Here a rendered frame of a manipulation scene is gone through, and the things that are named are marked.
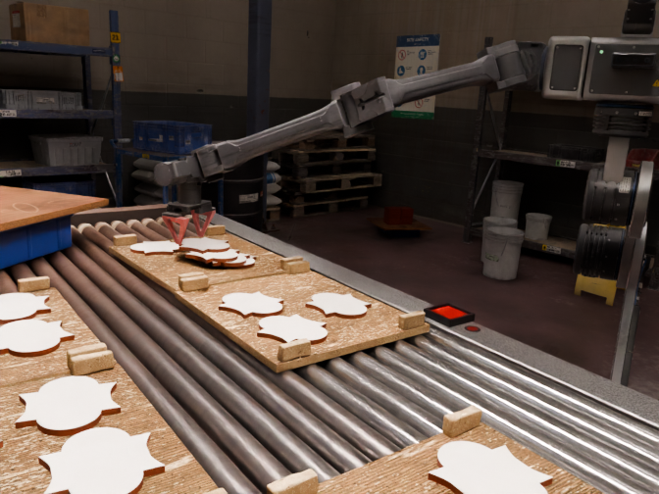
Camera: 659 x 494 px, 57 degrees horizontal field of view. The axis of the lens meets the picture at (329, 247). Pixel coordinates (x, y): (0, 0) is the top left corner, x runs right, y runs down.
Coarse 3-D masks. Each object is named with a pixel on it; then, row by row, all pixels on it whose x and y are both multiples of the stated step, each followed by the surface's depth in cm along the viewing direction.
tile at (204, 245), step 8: (184, 240) 154; (192, 240) 154; (200, 240) 155; (208, 240) 155; (216, 240) 156; (224, 240) 156; (184, 248) 148; (192, 248) 148; (200, 248) 147; (208, 248) 148; (216, 248) 148; (224, 248) 149
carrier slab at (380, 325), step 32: (224, 288) 132; (256, 288) 133; (288, 288) 134; (320, 288) 135; (224, 320) 114; (256, 320) 115; (320, 320) 117; (352, 320) 117; (384, 320) 118; (256, 352) 102; (320, 352) 102; (352, 352) 106
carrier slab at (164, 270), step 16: (160, 240) 168; (240, 240) 173; (128, 256) 152; (144, 256) 152; (160, 256) 153; (176, 256) 154; (256, 256) 158; (272, 256) 159; (144, 272) 142; (160, 272) 140; (176, 272) 141; (208, 272) 142; (224, 272) 142; (240, 272) 143; (256, 272) 144; (272, 272) 145; (176, 288) 130
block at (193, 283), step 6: (198, 276) 130; (204, 276) 130; (180, 282) 128; (186, 282) 127; (192, 282) 128; (198, 282) 129; (204, 282) 130; (180, 288) 128; (186, 288) 128; (192, 288) 129; (198, 288) 130; (204, 288) 130
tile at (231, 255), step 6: (192, 252) 147; (222, 252) 149; (228, 252) 149; (234, 252) 149; (192, 258) 146; (198, 258) 145; (204, 258) 143; (210, 258) 143; (216, 258) 144; (222, 258) 144; (228, 258) 144; (234, 258) 146
